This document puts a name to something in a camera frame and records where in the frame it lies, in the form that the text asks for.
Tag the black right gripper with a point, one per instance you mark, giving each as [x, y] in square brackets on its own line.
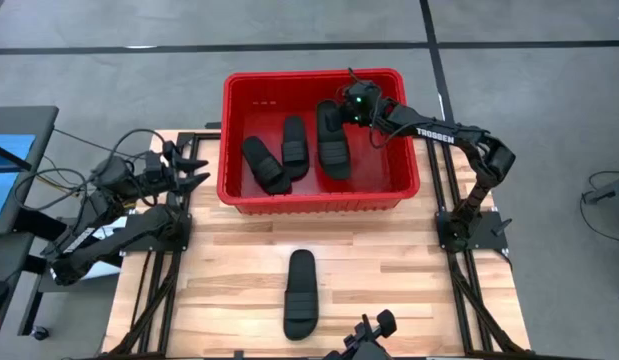
[369, 116]

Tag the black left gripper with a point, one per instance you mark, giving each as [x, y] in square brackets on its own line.
[172, 175]

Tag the black rubber slide sandal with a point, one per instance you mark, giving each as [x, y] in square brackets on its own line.
[295, 145]
[334, 150]
[266, 167]
[301, 300]

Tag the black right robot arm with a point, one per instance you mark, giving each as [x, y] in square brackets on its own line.
[469, 135]

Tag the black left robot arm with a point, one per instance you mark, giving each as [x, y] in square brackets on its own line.
[89, 250]

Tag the red plastic bin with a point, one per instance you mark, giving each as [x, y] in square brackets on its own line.
[319, 205]

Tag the white box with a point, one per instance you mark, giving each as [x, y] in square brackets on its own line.
[106, 270]

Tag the grey desk with blue mat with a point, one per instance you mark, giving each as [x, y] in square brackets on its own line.
[44, 130]

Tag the black desk support beam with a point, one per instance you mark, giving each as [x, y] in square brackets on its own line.
[39, 227]

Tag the light blue desk mat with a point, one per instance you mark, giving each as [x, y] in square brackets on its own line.
[9, 195]

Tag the black caster wheel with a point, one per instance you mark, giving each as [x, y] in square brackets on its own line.
[40, 333]

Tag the grey floor stand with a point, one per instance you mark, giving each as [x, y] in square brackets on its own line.
[609, 192]

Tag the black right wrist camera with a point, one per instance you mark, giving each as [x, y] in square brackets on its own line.
[361, 95]

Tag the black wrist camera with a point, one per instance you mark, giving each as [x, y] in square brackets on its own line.
[154, 167]
[361, 95]

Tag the black aluminium table frame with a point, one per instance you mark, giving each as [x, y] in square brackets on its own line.
[185, 139]
[461, 310]

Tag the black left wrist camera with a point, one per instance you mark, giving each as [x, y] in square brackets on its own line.
[154, 167]

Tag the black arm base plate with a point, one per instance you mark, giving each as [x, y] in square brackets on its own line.
[491, 240]
[184, 242]

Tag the small black edge bracket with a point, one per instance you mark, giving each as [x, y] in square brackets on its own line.
[238, 355]

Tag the black clamp mount with knob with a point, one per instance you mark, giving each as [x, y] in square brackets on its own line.
[369, 340]

